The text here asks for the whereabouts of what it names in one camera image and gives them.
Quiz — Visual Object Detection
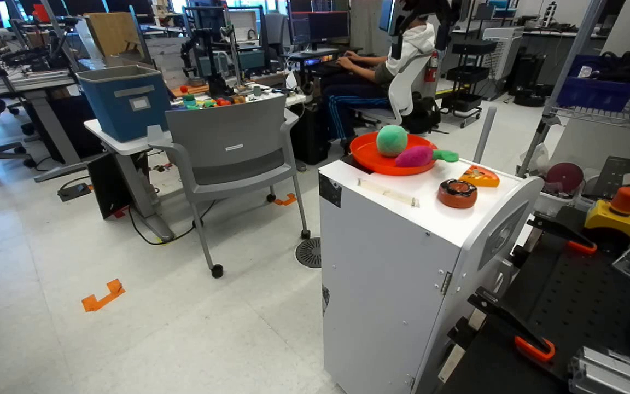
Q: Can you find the grey pole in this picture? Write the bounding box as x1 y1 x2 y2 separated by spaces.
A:
473 106 498 164

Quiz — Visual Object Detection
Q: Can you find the grey chair on castors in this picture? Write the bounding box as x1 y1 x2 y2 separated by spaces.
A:
148 94 312 279

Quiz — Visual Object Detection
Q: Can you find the yellow emergency stop button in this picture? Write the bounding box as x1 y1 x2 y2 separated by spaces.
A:
584 186 630 240

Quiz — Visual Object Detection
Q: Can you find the white office chair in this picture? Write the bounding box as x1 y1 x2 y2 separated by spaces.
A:
354 51 437 131

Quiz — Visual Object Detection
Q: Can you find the magenta beetroot plushie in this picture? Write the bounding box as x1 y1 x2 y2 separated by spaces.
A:
394 144 460 169

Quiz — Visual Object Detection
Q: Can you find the blue storage bin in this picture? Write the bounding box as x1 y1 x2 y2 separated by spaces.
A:
77 64 173 143

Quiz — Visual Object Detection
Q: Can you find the heap of colourful toys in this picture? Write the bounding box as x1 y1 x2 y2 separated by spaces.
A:
172 84 251 111

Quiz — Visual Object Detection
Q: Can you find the strip of clear tape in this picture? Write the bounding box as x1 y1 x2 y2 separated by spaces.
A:
357 178 420 208

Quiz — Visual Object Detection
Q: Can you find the monitor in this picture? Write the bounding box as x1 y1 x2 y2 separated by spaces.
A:
287 10 351 45

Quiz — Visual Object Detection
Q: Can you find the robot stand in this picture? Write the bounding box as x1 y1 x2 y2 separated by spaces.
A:
436 204 630 394

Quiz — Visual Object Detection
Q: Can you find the aluminium profile bar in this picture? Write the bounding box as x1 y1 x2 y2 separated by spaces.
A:
568 346 630 394

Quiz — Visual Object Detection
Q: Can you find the grey desk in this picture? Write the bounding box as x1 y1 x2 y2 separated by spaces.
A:
0 70 109 183

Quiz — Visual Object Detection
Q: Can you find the orange plate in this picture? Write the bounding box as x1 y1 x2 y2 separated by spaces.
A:
349 132 439 177

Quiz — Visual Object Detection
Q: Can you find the white cabinet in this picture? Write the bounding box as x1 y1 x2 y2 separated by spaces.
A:
318 155 545 394

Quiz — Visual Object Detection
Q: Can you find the black computer tower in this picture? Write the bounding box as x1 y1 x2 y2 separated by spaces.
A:
86 152 152 220

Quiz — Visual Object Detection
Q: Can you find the brown donut toy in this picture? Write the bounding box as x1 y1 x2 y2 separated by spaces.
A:
437 178 479 210

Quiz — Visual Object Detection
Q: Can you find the maroon round disc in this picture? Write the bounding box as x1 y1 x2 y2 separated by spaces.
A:
544 162 585 194

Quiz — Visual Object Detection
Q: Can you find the black utility cart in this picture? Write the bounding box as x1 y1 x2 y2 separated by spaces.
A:
440 21 500 130

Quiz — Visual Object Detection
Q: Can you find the person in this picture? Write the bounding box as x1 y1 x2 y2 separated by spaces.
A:
319 21 437 144

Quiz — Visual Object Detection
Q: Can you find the black power strip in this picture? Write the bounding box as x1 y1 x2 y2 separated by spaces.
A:
56 182 93 203

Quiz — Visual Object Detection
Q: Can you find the black clamp with orange grip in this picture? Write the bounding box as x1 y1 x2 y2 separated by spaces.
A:
466 287 557 364
527 212 599 256

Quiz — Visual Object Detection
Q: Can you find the round floor drain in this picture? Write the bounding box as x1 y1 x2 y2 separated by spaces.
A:
295 236 322 269

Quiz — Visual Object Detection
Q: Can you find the black perforated plate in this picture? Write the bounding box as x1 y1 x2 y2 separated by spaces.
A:
588 156 630 201

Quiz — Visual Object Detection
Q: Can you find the pizza slice toy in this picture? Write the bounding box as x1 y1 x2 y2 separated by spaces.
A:
459 165 501 189

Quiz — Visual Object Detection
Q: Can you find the green ball plushie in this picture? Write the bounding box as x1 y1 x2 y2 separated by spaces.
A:
376 125 409 158

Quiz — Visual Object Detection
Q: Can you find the blue crate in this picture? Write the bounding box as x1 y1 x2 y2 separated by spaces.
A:
556 53 630 113

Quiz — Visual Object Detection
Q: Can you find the black cable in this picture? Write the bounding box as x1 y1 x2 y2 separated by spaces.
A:
127 199 218 246

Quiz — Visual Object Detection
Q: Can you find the metal wire shelf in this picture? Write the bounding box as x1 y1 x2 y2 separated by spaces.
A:
517 0 630 179

